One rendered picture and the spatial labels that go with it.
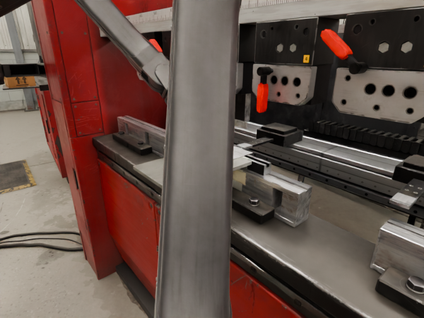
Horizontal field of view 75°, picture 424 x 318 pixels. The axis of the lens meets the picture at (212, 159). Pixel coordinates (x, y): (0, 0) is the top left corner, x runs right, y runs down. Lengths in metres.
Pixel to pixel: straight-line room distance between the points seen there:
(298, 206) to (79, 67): 1.14
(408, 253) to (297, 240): 0.21
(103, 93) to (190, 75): 1.29
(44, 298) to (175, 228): 1.76
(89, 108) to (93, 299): 1.04
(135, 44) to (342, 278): 0.63
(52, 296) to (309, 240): 1.55
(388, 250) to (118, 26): 0.70
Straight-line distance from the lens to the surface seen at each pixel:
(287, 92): 0.62
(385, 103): 0.54
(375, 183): 0.89
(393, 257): 0.65
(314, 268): 0.63
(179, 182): 0.21
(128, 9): 1.21
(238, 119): 0.78
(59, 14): 1.46
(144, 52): 0.65
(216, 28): 0.24
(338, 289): 0.60
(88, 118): 1.49
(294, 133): 0.97
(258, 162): 0.76
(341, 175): 0.92
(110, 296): 1.81
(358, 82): 0.55
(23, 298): 2.01
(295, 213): 0.71
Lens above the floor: 1.28
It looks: 22 degrees down
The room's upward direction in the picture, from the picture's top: straight up
